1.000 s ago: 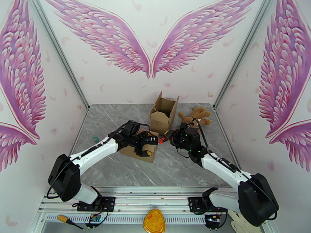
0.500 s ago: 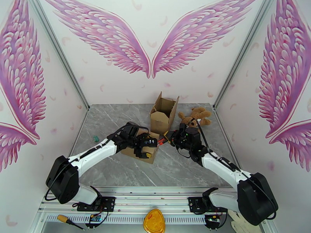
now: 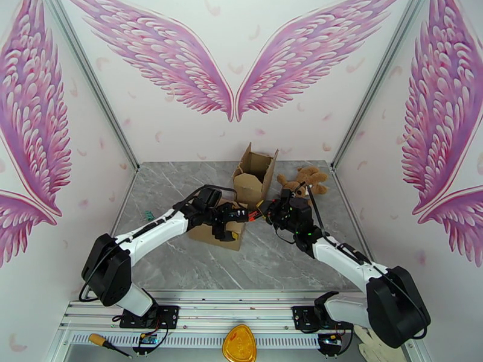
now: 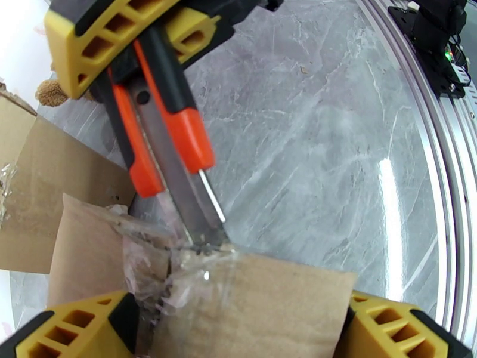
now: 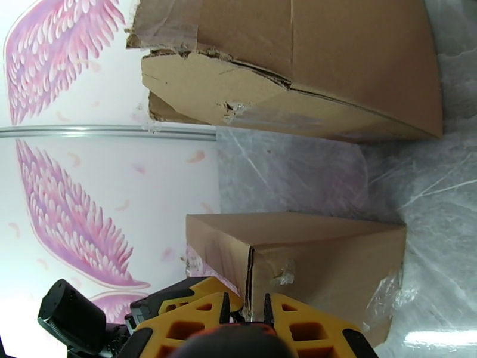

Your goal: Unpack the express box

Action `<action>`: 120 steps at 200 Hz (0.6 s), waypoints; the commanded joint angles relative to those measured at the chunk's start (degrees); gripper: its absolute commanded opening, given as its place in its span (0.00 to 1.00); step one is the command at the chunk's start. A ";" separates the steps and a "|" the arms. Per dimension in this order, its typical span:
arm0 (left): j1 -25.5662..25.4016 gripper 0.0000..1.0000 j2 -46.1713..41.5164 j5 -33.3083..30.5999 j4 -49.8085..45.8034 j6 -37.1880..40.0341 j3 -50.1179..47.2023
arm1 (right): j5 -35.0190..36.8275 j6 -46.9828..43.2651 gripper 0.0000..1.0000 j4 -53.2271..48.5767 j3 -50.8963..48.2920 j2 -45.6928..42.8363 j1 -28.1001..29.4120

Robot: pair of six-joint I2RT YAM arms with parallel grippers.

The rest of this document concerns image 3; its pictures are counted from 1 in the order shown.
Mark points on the green circuit board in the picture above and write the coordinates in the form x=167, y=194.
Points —
x=148, y=339
x=329, y=340

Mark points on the yellow rounded triangular plate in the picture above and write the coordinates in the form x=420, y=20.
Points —
x=239, y=344

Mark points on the white work glove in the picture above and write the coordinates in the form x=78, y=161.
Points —
x=362, y=349

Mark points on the aluminium frame post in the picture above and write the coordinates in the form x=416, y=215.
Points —
x=373, y=89
x=98, y=89

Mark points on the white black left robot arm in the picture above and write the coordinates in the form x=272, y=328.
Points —
x=151, y=234

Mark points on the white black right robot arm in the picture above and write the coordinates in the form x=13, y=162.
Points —
x=339, y=255

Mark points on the orange box cutter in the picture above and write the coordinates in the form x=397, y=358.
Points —
x=253, y=217

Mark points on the aluminium rail base frame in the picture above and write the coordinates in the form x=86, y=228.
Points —
x=234, y=310

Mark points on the brown cardboard box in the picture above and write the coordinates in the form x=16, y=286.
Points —
x=203, y=234
x=251, y=187

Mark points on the brown teddy bear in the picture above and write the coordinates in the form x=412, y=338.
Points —
x=309, y=178

